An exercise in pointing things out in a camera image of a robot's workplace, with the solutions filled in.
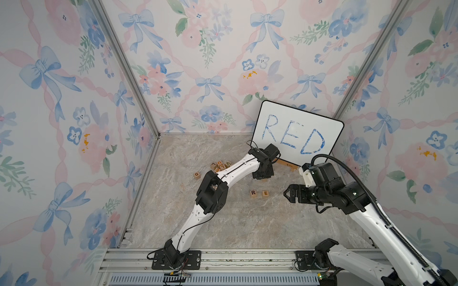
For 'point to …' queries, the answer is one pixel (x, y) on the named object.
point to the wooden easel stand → (291, 166)
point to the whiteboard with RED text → (300, 136)
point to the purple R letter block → (253, 193)
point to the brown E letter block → (265, 193)
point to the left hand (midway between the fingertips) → (270, 175)
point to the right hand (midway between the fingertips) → (295, 193)
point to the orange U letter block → (219, 162)
